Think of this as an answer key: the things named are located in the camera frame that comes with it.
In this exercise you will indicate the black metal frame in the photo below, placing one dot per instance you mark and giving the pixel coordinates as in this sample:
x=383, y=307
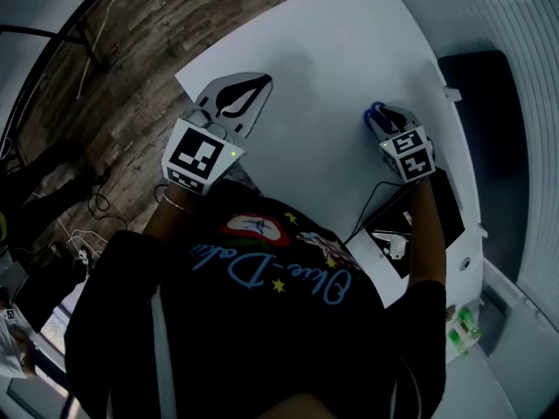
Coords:
x=83, y=42

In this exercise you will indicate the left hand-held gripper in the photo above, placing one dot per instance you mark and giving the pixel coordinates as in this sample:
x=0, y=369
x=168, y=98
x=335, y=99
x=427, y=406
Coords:
x=192, y=155

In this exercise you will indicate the person's left forearm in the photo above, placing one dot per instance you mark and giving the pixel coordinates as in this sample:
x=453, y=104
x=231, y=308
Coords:
x=168, y=221

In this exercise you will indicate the white divider bracket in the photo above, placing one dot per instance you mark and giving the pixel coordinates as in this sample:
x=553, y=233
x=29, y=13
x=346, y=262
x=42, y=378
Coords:
x=482, y=231
x=452, y=93

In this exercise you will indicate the silver stapler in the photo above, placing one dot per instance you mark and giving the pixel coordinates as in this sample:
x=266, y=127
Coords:
x=395, y=245

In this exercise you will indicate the person's black printed shirt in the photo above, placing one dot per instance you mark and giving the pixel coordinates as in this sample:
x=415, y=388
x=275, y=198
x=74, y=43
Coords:
x=262, y=343

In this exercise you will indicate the long black desk divider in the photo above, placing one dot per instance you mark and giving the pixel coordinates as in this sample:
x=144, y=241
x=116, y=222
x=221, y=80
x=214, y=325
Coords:
x=485, y=146

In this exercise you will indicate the person's right forearm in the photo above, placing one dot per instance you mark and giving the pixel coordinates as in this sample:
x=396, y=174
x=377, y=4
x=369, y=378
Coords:
x=428, y=242

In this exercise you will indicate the black box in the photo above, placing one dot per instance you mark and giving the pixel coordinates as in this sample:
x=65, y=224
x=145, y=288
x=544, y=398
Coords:
x=450, y=216

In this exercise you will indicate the green drink bottle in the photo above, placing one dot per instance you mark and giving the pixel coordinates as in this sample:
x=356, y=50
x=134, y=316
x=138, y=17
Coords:
x=457, y=341
x=471, y=323

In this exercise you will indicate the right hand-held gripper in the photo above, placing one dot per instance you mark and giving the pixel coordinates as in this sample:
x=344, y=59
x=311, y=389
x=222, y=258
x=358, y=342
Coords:
x=410, y=160

